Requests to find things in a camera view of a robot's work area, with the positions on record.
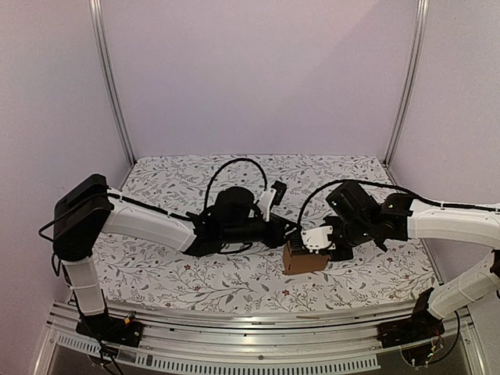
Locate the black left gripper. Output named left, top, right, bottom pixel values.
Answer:
left=223, top=213, right=299, bottom=249

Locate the brown cardboard box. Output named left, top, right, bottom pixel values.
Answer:
left=282, top=241, right=330, bottom=276

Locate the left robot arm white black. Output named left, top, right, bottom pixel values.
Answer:
left=38, top=174, right=299, bottom=339

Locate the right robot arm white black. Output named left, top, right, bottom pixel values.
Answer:
left=327, top=180, right=499, bottom=341

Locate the floral patterned table mat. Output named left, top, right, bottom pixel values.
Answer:
left=94, top=155, right=436, bottom=314

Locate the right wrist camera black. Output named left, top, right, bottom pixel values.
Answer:
left=288, top=226, right=336, bottom=255

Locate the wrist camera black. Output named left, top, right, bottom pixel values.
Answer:
left=255, top=180, right=288, bottom=222
left=288, top=226, right=336, bottom=255

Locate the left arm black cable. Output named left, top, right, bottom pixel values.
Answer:
left=205, top=159, right=270, bottom=212

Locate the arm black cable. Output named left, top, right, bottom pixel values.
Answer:
left=298, top=180, right=500, bottom=235
left=205, top=159, right=270, bottom=212

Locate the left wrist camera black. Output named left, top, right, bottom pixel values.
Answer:
left=255, top=180, right=288, bottom=222

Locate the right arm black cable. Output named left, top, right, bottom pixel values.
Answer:
left=298, top=180, right=500, bottom=235

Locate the front aluminium rail base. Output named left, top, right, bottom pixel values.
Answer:
left=33, top=300, right=489, bottom=375

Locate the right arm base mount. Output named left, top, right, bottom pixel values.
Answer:
left=377, top=287, right=445, bottom=348

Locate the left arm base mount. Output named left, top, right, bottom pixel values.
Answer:
left=76, top=305, right=144, bottom=348

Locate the right aluminium frame post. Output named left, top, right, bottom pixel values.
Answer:
left=383, top=0, right=430, bottom=169

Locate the aluminium frame post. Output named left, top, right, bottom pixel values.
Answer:
left=88, top=0, right=137, bottom=166
left=383, top=0, right=430, bottom=169

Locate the left aluminium frame post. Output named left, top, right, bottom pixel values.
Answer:
left=88, top=0, right=137, bottom=166

